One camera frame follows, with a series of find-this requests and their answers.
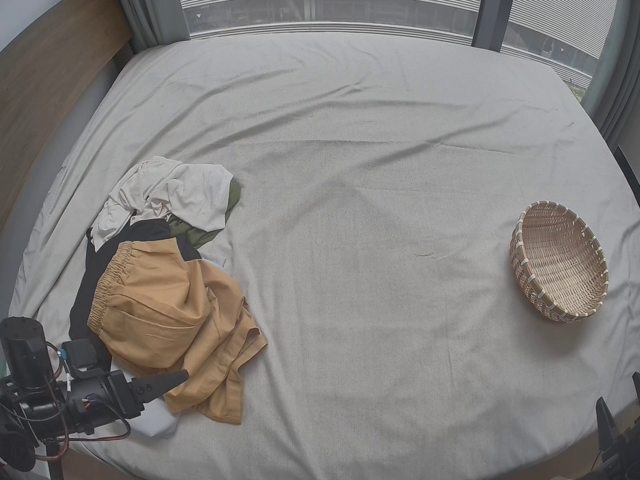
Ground round woven basket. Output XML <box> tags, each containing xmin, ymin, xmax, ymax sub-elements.
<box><xmin>509</xmin><ymin>200</ymin><xmax>610</xmax><ymax>324</ymax></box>

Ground black garment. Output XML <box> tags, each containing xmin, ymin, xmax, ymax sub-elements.
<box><xmin>68</xmin><ymin>219</ymin><xmax>202</xmax><ymax>364</ymax></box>

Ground bed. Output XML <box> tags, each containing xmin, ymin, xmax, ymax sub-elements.
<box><xmin>0</xmin><ymin>0</ymin><xmax>640</xmax><ymax>480</ymax></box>

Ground blue-green curtain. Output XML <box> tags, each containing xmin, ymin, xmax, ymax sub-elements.
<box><xmin>581</xmin><ymin>0</ymin><xmax>640</xmax><ymax>147</ymax></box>
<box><xmin>109</xmin><ymin>0</ymin><xmax>192</xmax><ymax>53</ymax></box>

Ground white garment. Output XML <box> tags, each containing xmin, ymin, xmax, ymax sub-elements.
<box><xmin>91</xmin><ymin>155</ymin><xmax>234</xmax><ymax>250</ymax></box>

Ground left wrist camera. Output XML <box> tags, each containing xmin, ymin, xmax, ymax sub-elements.
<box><xmin>60</xmin><ymin>338</ymin><xmax>109</xmax><ymax>381</ymax></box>

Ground tan shorts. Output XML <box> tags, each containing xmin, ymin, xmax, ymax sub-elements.
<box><xmin>87</xmin><ymin>239</ymin><xmax>268</xmax><ymax>425</ymax></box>

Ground pale grey garment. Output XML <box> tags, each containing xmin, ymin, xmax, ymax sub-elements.
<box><xmin>131</xmin><ymin>253</ymin><xmax>229</xmax><ymax>439</ymax></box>

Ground olive green garment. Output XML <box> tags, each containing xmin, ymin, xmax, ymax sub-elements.
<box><xmin>167</xmin><ymin>178</ymin><xmax>242</xmax><ymax>250</ymax></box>

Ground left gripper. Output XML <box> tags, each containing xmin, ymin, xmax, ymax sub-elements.
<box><xmin>66</xmin><ymin>369</ymin><xmax>190</xmax><ymax>427</ymax></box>

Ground black cable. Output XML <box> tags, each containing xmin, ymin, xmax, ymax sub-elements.
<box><xmin>42</xmin><ymin>399</ymin><xmax>132</xmax><ymax>444</ymax></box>

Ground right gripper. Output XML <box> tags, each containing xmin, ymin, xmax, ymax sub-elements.
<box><xmin>595</xmin><ymin>396</ymin><xmax>640</xmax><ymax>480</ymax></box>

